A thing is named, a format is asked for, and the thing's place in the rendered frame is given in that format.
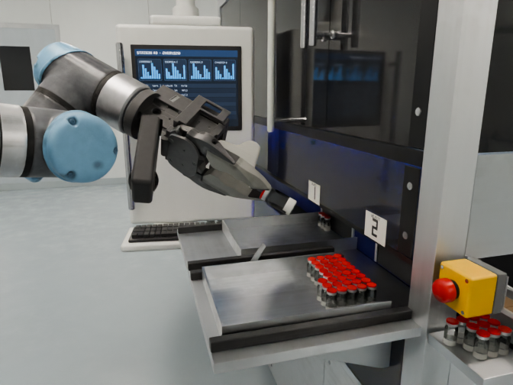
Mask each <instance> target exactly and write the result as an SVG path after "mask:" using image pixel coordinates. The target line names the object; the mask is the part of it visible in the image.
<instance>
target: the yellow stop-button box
mask: <svg viewBox="0 0 513 385"><path fill-rule="evenodd" d="M440 278H448V279H450V280H451V281H452V282H453V284H454V286H455V287H456V290H457V297H456V299H455V300H454V301H453V302H447V303H445V304H446V305H447V306H449V307H450V308H451V309H453V310H455V311H456V312H458V313H459V314H461V315H462V316H463V317H465V318H472V317H476V316H481V315H488V314H491V313H492V314H496V313H500V312H501V310H502V302H503V297H504V291H505V283H506V278H507V273H505V272H503V271H501V270H499V269H497V268H495V267H493V266H491V265H489V264H487V263H485V262H483V261H481V260H479V259H476V258H474V257H468V258H467V259H459V260H448V261H443V262H441V264H440V276H439V279H440Z"/></svg>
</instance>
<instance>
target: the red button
mask: <svg viewBox="0 0 513 385"><path fill-rule="evenodd" d="M432 292H433V294H434V297H435V299H436V300H437V301H439V302H441V303H451V302H453V301H454V300H455V299H456V297H457V290H456V287H455V286H454V284H453V282H452V281H451V280H450V279H448V278H440V279H436V280H435V281H434V282H433V284H432Z"/></svg>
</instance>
